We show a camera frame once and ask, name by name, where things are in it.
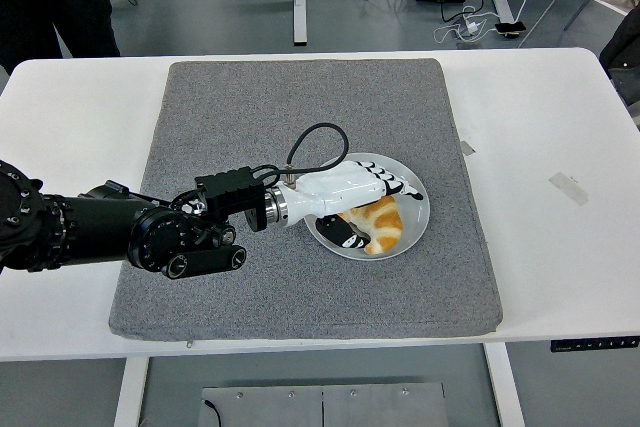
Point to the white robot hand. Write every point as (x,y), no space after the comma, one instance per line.
(340,189)

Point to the golden croissant bread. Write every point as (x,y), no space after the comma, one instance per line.
(385,227)

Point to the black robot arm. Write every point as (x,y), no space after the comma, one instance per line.
(100,227)

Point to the light grey round plate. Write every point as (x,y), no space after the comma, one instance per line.
(416,219)

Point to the grey metal plate with screws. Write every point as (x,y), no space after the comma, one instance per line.
(275,409)

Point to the grey felt mat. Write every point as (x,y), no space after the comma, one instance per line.
(250,107)

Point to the small grey tape piece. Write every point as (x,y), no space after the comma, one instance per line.
(468,147)

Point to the large grey tape piece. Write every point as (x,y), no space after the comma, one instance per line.
(569,188)

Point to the black phone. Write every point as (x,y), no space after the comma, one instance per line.
(510,28)

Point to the white table leg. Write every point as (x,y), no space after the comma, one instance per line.
(131,392)
(505,392)

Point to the black table control panel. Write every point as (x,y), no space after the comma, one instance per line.
(595,344)

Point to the black garment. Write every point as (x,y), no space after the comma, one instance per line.
(622,62)

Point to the person's legs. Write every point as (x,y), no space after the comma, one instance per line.
(50,7)

